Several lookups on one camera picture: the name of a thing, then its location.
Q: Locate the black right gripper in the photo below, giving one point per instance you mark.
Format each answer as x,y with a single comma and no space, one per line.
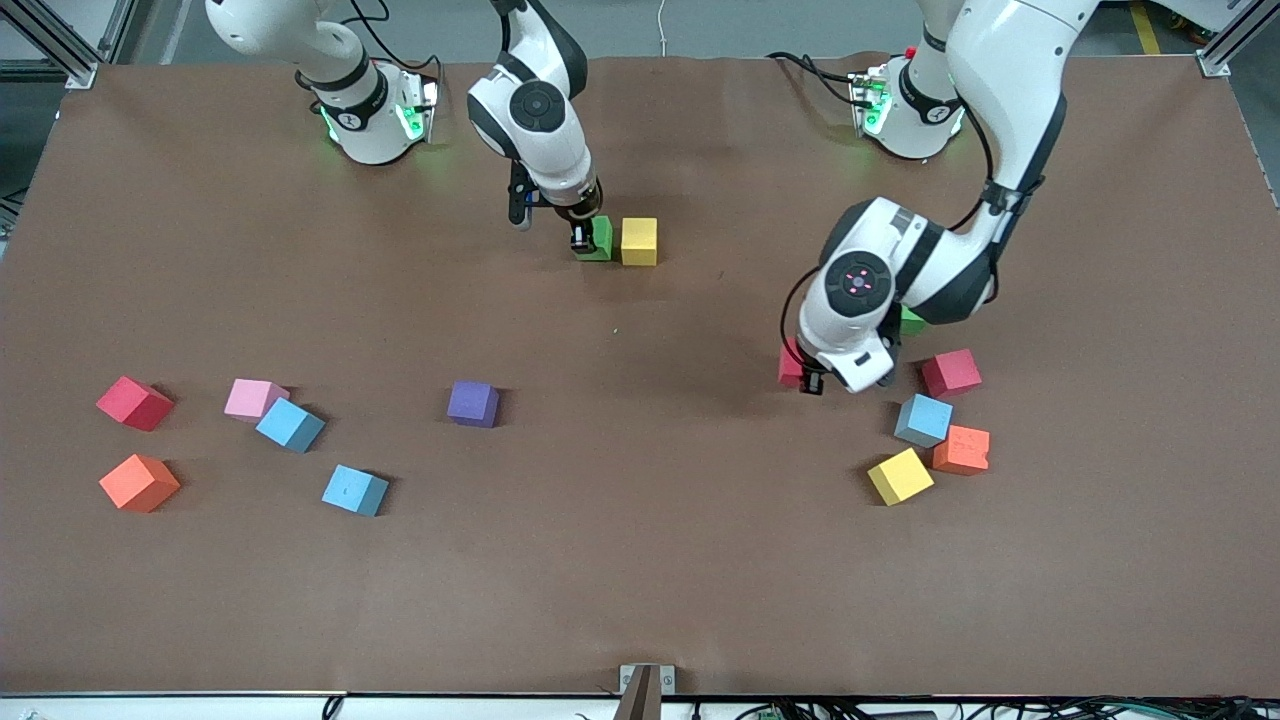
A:
583,220

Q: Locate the green foam cube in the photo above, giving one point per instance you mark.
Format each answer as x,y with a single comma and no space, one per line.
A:
912,322
603,240

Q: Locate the red foam cube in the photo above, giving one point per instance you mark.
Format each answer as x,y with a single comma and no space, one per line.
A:
790,365
950,373
135,405

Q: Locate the yellow foam cube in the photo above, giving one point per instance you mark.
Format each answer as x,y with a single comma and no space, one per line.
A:
900,477
640,240

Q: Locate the purple foam cube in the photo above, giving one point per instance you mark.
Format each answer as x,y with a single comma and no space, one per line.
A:
473,403

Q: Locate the light blue foam cube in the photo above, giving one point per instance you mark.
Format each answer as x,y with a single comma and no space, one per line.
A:
290,425
923,420
355,490

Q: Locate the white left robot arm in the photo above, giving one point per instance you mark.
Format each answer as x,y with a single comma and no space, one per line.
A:
1010,90

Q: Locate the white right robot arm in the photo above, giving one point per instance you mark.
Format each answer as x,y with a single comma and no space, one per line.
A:
540,110

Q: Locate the chipped orange foam cube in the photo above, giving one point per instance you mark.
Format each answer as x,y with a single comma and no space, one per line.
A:
963,450

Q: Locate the metal base connector plate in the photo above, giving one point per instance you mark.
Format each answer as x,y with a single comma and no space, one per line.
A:
430,100

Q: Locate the brown table cover sheet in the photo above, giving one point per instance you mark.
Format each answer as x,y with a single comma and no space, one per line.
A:
640,560

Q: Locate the pink foam cube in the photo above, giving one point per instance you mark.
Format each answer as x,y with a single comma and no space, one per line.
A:
250,398

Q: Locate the metal mounting bracket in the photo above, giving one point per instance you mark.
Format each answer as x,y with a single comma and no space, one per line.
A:
667,680

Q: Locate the grey camera pole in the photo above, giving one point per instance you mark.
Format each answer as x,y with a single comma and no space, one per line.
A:
640,700

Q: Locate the aluminium frame post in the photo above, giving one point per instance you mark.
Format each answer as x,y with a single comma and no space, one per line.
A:
75,65
1215,60

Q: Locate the white table edge rail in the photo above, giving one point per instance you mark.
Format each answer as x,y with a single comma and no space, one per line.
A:
150,708

